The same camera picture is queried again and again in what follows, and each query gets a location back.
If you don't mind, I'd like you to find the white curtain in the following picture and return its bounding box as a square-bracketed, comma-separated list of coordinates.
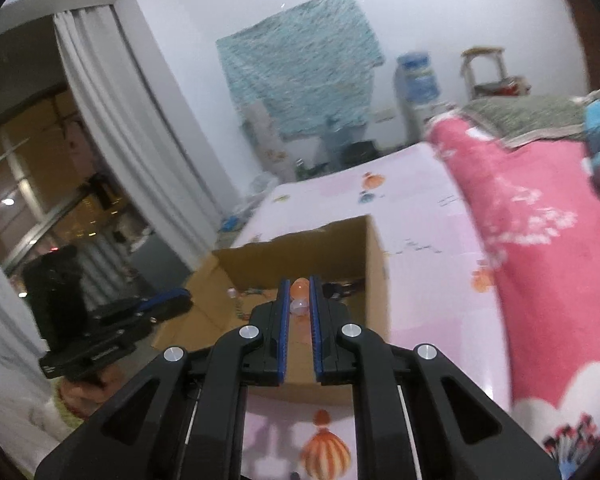
[0, 240, 76, 476]
[52, 2, 241, 281]

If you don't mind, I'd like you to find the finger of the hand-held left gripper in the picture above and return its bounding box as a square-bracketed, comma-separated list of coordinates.
[92, 297, 156, 333]
[137, 287, 192, 317]

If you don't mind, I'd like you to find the brown cardboard box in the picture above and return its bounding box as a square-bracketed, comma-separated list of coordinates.
[152, 215, 392, 407]

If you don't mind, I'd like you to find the balloon print table sheet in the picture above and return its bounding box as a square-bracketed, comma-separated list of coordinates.
[230, 142, 513, 480]

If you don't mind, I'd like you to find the teal floral cloth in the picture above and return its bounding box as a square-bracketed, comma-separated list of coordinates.
[215, 0, 386, 138]

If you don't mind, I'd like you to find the wooden chair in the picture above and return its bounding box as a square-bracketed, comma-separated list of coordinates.
[461, 46, 531, 101]

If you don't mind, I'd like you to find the glass window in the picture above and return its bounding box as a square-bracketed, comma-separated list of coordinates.
[0, 30, 156, 281]

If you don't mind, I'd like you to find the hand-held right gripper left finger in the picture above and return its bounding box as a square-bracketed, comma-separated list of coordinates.
[34, 276, 292, 480]

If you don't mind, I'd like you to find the white patterned roll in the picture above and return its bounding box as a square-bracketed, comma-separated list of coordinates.
[245, 100, 293, 183]

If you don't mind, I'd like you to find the grey cabinet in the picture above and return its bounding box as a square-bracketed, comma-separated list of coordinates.
[130, 232, 191, 278]

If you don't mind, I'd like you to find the pink orange bead bracelet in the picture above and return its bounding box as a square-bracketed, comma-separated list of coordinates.
[289, 277, 313, 318]

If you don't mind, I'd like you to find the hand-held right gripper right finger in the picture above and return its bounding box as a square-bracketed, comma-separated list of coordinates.
[309, 275, 561, 480]

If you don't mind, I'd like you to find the blue water jug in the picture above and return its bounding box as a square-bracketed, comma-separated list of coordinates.
[395, 51, 441, 106]

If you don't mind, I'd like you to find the white water dispenser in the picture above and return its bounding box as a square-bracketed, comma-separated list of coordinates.
[402, 102, 456, 143]

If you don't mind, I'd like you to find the dark bag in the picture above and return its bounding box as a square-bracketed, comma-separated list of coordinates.
[330, 140, 381, 166]

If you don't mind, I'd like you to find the person's left hand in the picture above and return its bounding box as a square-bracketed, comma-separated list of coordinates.
[57, 370, 126, 418]

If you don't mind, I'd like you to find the green patterned blanket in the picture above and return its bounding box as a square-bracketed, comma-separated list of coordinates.
[462, 95, 588, 148]

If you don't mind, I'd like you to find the pink flower blanket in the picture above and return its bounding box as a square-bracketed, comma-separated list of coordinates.
[425, 112, 600, 480]

